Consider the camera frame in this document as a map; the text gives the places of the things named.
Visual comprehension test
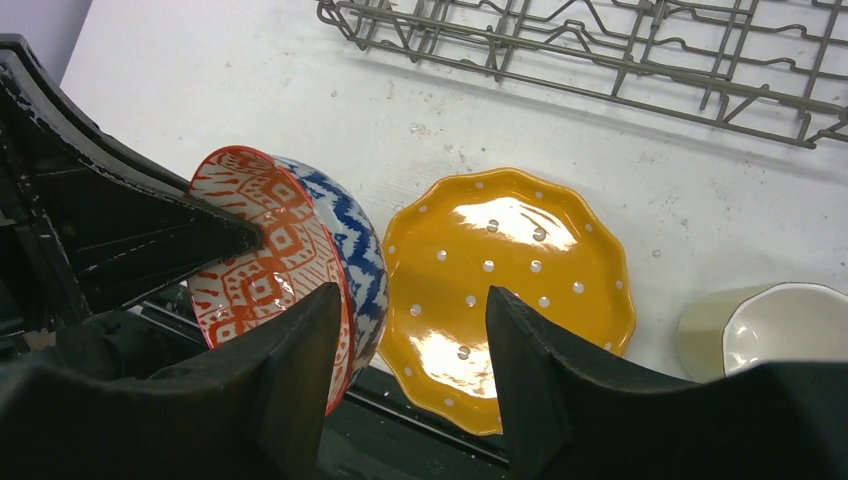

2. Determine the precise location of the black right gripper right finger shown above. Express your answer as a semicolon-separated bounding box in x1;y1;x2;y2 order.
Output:
485;286;847;479

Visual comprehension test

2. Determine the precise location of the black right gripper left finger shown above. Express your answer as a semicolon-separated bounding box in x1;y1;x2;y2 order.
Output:
1;282;341;479

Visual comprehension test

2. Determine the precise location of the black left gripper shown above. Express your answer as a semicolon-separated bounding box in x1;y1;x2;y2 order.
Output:
1;34;261;358

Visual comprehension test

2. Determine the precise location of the orange patterned small bowl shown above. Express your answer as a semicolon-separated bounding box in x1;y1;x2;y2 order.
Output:
187;145;389;413

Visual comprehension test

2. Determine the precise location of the grey wire dish rack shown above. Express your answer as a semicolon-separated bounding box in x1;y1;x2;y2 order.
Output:
316;1;847;149

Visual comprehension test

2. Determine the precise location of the yellow polka dot plate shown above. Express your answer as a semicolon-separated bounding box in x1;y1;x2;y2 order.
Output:
379;168;637;435

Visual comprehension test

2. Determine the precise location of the pale yellow mug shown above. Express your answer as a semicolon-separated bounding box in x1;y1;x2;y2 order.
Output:
676;282;847;383

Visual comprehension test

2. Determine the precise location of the black table frame rail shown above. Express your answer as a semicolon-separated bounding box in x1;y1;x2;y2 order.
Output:
126;285;508;479

